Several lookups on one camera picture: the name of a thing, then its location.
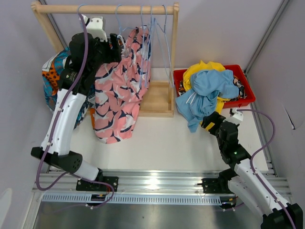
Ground yellow shorts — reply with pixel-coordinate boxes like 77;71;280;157
176;61;232;133

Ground white wire hanger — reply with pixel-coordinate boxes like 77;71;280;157
117;34;129;58

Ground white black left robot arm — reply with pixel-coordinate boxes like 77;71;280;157
30;32;121;191

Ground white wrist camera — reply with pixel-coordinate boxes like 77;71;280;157
224;108;243;125
81;14;108;42

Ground wooden clothes rack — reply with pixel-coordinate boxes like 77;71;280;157
31;1;179;117

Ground blue orange patchwork shorts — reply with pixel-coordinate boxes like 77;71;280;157
42;47;95;129

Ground slotted cable duct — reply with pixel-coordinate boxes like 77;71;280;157
42;193;222;206

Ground red plastic bin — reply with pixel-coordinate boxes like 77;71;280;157
173;64;256;109

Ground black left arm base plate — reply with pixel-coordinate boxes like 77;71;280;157
76;176;119;192

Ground aluminium mounting rail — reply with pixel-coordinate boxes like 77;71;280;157
32;169;292;198

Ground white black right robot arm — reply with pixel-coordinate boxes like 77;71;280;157
201;108;304;229

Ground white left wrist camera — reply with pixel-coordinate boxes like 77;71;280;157
81;14;108;42

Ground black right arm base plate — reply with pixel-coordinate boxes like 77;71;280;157
197;178;232;194

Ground pink white patterned shorts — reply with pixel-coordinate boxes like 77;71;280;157
94;28;151;144

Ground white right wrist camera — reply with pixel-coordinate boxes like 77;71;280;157
224;108;243;125

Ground light blue shorts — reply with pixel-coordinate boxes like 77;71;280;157
175;70;239;133

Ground orange black camo shorts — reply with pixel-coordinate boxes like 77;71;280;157
177;75;247;101

